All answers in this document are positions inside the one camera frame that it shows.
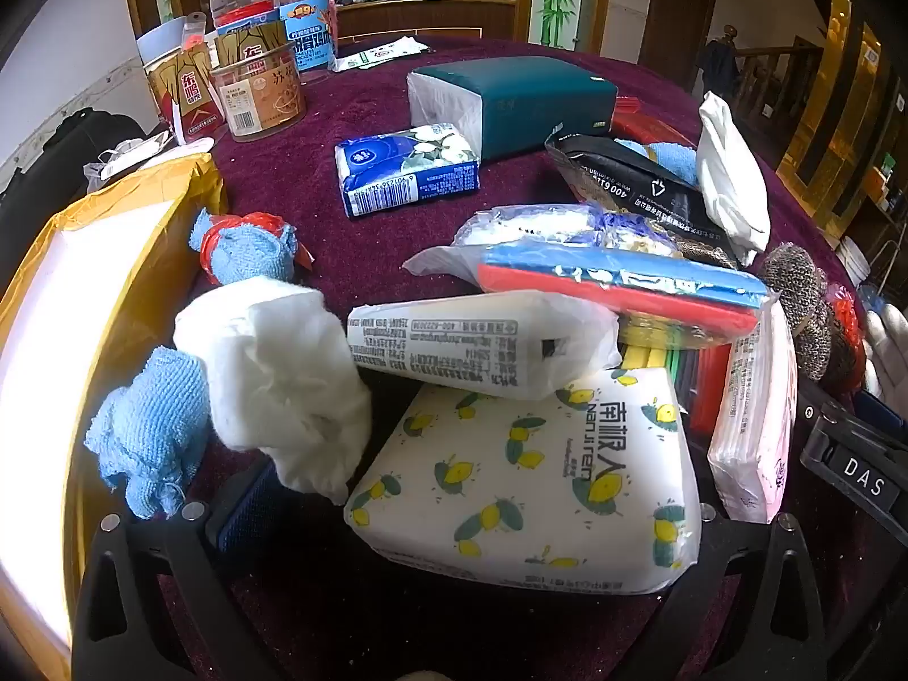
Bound white cloth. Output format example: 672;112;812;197
173;275;375;506

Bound clear jar with blue label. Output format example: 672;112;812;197
251;0;337;74

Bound light blue cloth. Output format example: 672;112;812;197
616;140;700;187

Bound blue towel with red band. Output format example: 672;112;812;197
187;208;317;286

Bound golden pillar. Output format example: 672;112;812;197
775;0;908;214

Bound black packet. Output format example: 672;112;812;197
545;133;712;220

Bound green tissue pack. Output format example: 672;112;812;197
406;55;620;164

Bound steel wool scrubbers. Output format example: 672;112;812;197
760;241;864;382

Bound white paper sheet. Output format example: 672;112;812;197
332;35;431;73

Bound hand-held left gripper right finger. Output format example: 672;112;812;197
617;502;833;681

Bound blue floral tissue pack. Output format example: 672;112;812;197
334;123;482;220

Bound blue red sponge pack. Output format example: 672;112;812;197
403;241;773;354

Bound wooden counter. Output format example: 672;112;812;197
332;0;520;45

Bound black bag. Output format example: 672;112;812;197
0;108;152;235

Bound white tissue pack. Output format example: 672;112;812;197
346;289;623;403

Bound white cloth bag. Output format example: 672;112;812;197
694;91;772;268

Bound lemon print tissue pack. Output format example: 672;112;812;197
343;364;701;595

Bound brown wooden door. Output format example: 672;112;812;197
636;0;720;73

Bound clear plastic package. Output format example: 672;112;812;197
136;12;208;61

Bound red net bag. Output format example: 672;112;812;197
829;284;869;371

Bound clear bag of white items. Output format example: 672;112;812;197
452;203;683;258

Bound white bucket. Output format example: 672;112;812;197
835;233;872;286

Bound pink tissue pack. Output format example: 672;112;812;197
707;300;800;526

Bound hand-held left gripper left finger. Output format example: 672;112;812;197
71;460;286;681

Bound wooden stair railing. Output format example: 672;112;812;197
733;41;825;130

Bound person's right hand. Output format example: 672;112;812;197
860;300;908;402

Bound white plastic bag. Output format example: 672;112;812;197
83;129;215;182

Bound yellow cardboard box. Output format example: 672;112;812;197
0;152;229;681

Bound red packet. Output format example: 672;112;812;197
608;95;686;144

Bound striped colourful cloth pack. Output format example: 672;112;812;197
616;325;733;435

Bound clear jar with brown label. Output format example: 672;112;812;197
208;58;310;144

